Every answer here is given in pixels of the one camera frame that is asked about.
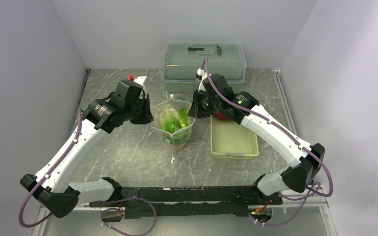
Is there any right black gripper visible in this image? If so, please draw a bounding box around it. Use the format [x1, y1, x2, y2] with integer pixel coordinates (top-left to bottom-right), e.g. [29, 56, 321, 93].
[188, 89, 222, 118]

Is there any watermelon slice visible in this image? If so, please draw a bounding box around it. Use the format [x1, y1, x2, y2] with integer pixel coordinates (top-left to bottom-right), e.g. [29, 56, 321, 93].
[178, 108, 190, 128]

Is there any green cabbage leaf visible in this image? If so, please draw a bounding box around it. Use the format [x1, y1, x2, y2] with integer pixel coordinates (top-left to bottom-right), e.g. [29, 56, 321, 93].
[159, 112, 190, 146]

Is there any clear dotted zip bag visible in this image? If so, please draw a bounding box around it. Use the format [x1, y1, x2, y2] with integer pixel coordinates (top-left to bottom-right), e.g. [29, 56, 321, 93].
[151, 94, 195, 151]

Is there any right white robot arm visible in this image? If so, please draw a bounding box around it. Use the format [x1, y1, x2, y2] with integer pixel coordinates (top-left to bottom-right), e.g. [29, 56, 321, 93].
[189, 69, 325, 204]

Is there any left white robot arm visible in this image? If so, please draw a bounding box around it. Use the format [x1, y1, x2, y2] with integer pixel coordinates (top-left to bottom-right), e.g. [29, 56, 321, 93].
[20, 76, 154, 218]

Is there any pale green perforated basket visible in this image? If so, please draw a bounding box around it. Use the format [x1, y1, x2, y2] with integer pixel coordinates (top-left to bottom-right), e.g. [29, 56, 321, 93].
[210, 116, 259, 160]

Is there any green plastic toolbox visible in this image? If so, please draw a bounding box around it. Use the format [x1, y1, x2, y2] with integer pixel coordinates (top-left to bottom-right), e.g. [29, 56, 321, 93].
[162, 41, 247, 94]

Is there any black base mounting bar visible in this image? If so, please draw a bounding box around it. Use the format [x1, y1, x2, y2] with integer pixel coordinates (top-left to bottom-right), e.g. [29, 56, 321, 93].
[89, 185, 283, 219]

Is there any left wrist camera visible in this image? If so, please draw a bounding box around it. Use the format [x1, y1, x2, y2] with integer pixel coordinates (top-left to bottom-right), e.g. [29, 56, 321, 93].
[126, 74, 147, 92]

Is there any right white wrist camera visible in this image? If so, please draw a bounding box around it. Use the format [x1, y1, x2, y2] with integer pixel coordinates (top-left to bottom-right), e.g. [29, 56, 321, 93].
[196, 68, 207, 92]

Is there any aluminium rail frame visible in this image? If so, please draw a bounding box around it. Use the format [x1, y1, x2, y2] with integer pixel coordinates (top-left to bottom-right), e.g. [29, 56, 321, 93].
[31, 187, 338, 236]

